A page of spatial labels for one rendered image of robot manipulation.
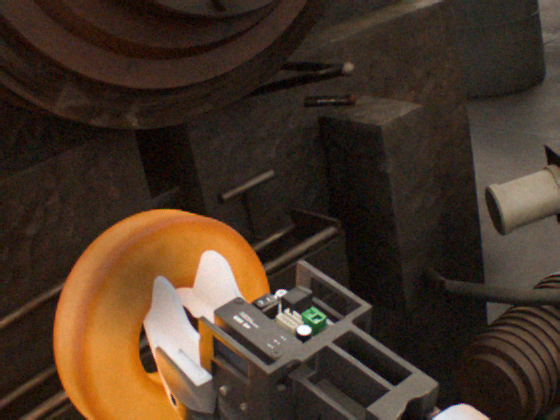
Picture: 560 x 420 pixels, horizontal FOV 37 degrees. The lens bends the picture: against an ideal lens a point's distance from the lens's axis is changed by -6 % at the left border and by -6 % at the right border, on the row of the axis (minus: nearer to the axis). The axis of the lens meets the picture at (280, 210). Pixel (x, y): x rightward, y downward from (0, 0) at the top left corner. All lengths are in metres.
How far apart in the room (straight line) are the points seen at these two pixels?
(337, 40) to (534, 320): 0.40
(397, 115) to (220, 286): 0.47
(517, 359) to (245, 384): 0.60
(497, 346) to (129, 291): 0.58
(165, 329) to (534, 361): 0.58
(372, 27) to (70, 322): 0.65
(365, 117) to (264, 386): 0.57
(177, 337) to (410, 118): 0.52
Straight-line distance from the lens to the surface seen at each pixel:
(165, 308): 0.49
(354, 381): 0.42
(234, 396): 0.46
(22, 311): 0.81
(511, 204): 0.98
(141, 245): 0.51
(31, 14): 0.66
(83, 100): 0.70
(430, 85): 1.14
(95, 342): 0.51
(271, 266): 0.85
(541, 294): 1.03
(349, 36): 1.02
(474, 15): 3.45
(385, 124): 0.92
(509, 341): 1.00
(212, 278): 0.51
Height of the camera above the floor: 1.10
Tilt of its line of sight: 23 degrees down
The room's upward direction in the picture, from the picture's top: 12 degrees counter-clockwise
